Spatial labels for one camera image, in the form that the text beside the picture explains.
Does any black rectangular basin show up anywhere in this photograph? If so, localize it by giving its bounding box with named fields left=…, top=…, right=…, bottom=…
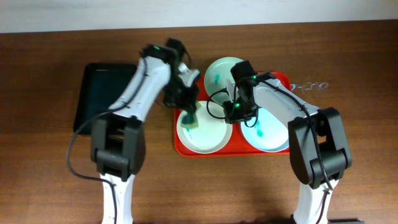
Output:
left=73, top=63, right=136, bottom=131

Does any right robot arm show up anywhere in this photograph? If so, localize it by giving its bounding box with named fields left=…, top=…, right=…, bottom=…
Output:
left=223, top=60, right=352, bottom=223

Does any mint green plate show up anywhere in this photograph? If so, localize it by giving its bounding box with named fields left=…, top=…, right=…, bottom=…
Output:
left=204, top=57, right=243, bottom=96

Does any red plastic tray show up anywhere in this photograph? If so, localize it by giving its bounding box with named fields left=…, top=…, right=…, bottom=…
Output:
left=174, top=70, right=293, bottom=158

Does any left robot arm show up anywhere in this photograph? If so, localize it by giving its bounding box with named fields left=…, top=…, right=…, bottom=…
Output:
left=90, top=39, right=200, bottom=223

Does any green yellow sponge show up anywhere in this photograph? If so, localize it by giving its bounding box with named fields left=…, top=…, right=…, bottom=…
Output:
left=181, top=101, right=201, bottom=129

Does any light blue plate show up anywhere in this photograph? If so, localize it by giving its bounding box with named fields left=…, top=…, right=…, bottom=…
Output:
left=240, top=108, right=289, bottom=152

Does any white plate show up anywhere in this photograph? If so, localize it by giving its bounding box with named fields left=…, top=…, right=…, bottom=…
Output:
left=176, top=101, right=233, bottom=154

